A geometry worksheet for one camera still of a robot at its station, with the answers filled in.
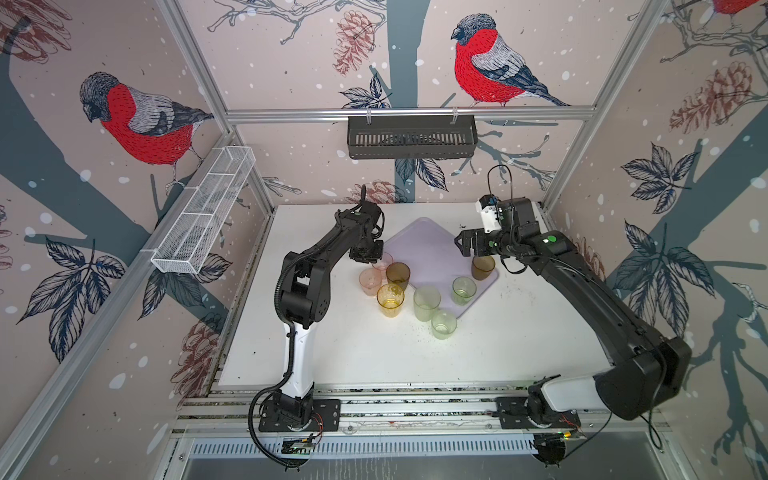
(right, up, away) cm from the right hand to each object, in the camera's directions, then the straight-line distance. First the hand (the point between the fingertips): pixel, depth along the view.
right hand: (467, 239), depth 79 cm
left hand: (-27, -7, +17) cm, 32 cm away
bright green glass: (+2, -17, +16) cm, 23 cm away
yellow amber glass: (-21, -19, +12) cm, 31 cm away
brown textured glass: (+9, -9, +16) cm, 21 cm away
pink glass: (-28, -14, +16) cm, 35 cm away
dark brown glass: (-19, -11, +11) cm, 24 cm away
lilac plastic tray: (-7, -4, +24) cm, 25 cm away
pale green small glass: (-5, -26, +9) cm, 28 cm away
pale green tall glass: (-10, -20, +14) cm, 26 cm away
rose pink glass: (-23, -8, +20) cm, 31 cm away
